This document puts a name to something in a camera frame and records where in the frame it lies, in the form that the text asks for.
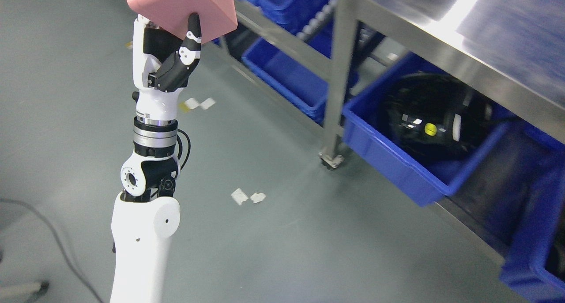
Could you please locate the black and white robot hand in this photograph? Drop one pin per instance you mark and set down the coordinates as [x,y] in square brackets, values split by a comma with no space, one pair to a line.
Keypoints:
[162,65]

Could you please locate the pink plastic storage box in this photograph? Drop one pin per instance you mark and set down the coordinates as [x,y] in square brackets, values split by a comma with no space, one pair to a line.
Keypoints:
[217,17]

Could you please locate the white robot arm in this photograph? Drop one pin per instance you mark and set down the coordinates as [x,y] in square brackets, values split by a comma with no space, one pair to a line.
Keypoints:
[145,214]

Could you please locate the blue bin far left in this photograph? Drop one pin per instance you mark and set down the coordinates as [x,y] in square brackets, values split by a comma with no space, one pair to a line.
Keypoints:
[293,81]

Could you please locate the black helmet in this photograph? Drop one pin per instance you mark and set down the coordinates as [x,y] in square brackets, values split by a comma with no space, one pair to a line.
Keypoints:
[434,117]

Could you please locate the stainless steel table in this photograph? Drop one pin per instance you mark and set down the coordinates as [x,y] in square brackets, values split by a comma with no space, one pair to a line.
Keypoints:
[510,50]

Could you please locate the blue bin with backpack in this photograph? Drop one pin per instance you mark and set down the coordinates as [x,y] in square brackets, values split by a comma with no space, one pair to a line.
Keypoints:
[534,264]

